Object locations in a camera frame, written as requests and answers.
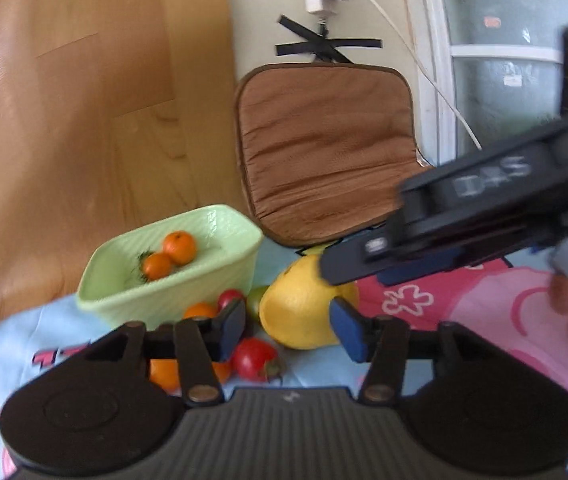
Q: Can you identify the white framed glass door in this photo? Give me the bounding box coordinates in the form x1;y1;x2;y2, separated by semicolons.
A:
406;0;568;164

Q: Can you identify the orange in basket lower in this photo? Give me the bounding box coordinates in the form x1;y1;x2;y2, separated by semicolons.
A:
139;252;172;282

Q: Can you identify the orange in basket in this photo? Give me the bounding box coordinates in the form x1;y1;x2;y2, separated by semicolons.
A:
139;252;172;282
162;231;197;266

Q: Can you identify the small red tomato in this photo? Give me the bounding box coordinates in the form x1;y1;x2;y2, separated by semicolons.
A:
217;288;245;311

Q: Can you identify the orange in basket upper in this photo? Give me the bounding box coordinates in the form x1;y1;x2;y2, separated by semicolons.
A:
162;231;197;266

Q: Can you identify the large yellow grapefruit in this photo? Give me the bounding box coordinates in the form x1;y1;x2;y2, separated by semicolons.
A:
259;255;360;350

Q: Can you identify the light green plastic basket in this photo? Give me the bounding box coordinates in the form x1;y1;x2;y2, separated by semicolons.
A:
77;205;263;328

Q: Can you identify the black tape cross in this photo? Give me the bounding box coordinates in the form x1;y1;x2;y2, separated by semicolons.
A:
275;15;383;64

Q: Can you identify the brown seat cushion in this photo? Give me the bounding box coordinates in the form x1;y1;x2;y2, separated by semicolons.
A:
234;63;429;247

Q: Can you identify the cartoon printed blue pink cloth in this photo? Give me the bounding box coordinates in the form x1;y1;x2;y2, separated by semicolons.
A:
0;250;568;479

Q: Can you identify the white cable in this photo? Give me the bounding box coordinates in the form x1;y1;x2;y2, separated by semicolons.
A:
333;0;483;152

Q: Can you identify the orange tangerine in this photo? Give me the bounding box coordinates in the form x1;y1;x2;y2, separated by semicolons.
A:
183;302;219;318
148;359;233;393

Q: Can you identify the green tomato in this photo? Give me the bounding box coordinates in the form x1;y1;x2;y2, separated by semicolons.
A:
246;285;269;323

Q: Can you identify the large red tomato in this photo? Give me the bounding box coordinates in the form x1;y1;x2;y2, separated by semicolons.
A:
231;337;282;382

